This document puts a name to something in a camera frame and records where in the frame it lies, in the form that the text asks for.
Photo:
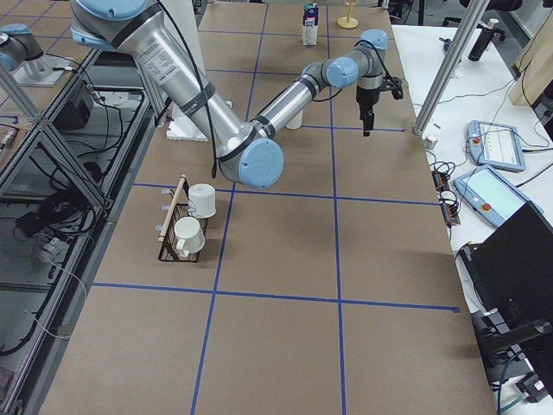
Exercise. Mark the black monitor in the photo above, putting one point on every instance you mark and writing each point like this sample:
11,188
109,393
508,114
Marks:
512,273

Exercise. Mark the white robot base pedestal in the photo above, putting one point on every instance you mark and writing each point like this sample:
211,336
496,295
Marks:
181,128

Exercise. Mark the small metal cup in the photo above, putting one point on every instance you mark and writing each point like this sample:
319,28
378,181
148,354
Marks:
430,142

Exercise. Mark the white mug rack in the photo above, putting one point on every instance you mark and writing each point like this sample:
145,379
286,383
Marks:
190,238
202,200

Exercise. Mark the white mug rack near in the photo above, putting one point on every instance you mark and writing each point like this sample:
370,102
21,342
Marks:
190,238

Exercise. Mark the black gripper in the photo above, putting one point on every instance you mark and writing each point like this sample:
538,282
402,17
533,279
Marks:
366,98

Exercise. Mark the white mug with handle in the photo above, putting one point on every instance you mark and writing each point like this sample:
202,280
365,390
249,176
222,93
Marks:
296,122

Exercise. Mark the black power strip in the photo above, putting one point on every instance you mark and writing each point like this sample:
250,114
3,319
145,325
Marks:
448,200

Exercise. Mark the white mug rack far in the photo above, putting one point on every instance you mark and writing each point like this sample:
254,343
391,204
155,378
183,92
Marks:
202,200

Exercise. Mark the wooden mug tree stand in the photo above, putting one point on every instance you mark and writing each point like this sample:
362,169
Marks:
348,21

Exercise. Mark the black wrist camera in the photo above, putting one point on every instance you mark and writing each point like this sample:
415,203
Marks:
394,85

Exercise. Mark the teach pendant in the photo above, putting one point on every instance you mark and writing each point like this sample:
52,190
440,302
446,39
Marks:
490,194
495,144

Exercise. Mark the blue white milk carton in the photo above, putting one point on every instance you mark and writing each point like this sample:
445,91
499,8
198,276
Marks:
310,19

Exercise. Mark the aluminium frame post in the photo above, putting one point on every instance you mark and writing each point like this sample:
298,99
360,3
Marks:
474,12

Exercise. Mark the teach pendant near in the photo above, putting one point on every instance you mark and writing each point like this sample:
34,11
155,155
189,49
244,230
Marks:
490,194

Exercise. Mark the teach pendant far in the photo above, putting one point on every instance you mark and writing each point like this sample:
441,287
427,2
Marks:
495,144

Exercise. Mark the grey robot arm background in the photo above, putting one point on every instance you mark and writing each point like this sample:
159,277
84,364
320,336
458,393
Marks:
22,55

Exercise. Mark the black bottle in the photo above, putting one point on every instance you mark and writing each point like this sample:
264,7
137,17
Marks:
482,42

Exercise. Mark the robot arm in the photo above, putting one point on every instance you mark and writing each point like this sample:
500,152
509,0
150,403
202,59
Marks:
245,152

